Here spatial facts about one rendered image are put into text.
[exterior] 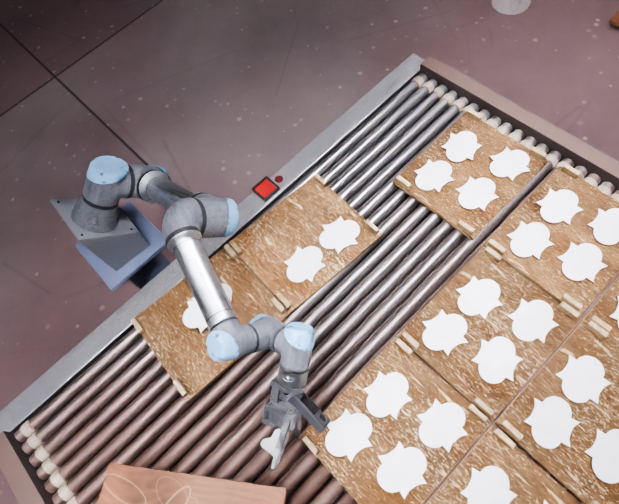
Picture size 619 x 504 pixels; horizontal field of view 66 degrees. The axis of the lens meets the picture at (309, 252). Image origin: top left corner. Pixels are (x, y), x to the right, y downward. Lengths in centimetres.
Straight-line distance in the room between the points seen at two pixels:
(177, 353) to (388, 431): 70
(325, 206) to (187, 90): 212
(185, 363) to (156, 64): 273
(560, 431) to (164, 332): 120
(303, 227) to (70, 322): 173
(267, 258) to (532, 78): 233
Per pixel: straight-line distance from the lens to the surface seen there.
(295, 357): 120
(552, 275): 167
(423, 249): 164
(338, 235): 164
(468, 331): 154
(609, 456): 157
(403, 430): 146
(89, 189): 171
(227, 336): 117
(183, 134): 338
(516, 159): 185
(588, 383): 158
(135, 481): 150
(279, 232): 169
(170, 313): 168
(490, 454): 149
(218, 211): 139
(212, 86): 360
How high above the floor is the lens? 239
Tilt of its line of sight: 63 degrees down
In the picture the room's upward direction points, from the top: 17 degrees counter-clockwise
